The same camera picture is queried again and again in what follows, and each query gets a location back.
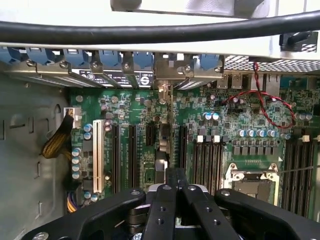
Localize black RAM slot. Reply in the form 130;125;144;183
281;137;294;210
297;137;309;217
200;136;210;193
304;136;318;220
193;136;202;187
208;136;217;196
214;136;224;193
289;137;302;213

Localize silver CPU socket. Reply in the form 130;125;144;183
225;162;280;204

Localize long black expansion slot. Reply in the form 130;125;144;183
127;123;138;189
179;124;189;171
110;123;122;195

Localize short black expansion slot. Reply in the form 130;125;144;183
145;122;155;147

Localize white expansion slot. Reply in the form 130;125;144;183
92;119;105;194

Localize green motherboard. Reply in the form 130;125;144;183
66;73;320;222

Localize thin metal locking lever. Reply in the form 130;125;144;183
276;165;320;174

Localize white power connector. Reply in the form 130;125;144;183
63;107;83;130

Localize silver USB port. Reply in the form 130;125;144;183
216;73;230;90
230;73;244;90

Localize silver slot cover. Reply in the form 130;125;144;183
58;60;106;89
174;65;225;91
2;59;74;88
121;51;141;90
89;50;124;89

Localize black white label sticker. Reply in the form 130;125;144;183
78;69;155;89

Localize silver network port block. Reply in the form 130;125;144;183
249;73;281;98

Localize grey metal PC case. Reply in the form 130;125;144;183
0;9;320;240

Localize blue retention clip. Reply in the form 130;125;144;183
98;49;124;69
26;47;62;66
199;53;222;71
62;48;90;70
6;46;29;65
133;50;154;71

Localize purple yellow wire bundle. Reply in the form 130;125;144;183
65;190;81;214

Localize red black twisted wire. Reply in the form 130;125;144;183
220;61;296;130

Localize yellow black wire bundle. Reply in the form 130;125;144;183
40;114;75;161

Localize thick black cable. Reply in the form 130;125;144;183
0;9;320;45

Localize white metal frame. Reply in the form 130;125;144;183
109;0;320;19

